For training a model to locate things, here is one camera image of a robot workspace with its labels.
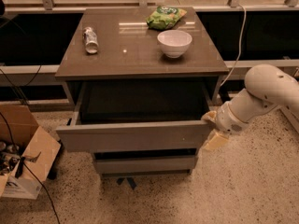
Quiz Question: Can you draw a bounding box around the grey drawer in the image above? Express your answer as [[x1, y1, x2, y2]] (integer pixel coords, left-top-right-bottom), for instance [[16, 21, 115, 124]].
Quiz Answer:
[[93, 156, 197, 174], [57, 79, 209, 152]]

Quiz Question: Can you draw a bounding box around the white ceramic bowl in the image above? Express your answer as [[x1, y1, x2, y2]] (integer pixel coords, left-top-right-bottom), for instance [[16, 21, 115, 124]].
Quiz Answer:
[[157, 30, 192, 58]]

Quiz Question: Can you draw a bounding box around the white cable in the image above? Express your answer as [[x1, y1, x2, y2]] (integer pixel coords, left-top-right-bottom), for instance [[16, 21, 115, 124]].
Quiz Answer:
[[219, 3, 247, 89]]

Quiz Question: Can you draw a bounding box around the green chip bag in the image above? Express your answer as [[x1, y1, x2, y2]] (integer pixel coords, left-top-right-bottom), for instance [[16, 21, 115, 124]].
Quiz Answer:
[[146, 7, 187, 31]]

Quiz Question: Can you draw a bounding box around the grey bottom drawer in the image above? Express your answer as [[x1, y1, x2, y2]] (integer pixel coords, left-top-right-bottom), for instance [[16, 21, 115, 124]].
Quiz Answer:
[[93, 156, 197, 174]]

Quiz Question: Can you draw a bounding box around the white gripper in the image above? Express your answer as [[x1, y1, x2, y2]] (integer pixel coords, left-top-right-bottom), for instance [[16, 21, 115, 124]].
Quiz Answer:
[[201, 102, 249, 150]]

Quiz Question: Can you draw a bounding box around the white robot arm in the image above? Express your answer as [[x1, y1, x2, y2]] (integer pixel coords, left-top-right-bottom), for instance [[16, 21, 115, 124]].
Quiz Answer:
[[202, 64, 299, 150]]

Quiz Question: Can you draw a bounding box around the cardboard box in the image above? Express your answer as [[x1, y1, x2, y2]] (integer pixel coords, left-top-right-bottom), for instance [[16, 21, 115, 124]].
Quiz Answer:
[[0, 105, 60, 200]]

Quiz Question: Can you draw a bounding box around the grey drawer cabinet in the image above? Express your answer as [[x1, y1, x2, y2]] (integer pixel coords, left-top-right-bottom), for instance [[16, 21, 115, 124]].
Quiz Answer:
[[56, 8, 228, 177]]

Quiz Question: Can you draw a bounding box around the grey top drawer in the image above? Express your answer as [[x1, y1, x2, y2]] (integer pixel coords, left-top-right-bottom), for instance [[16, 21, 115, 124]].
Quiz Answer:
[[57, 79, 209, 152]]

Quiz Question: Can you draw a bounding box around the black stand leg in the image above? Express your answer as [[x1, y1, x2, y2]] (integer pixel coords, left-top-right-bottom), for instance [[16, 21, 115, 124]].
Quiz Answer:
[[46, 118, 77, 181]]

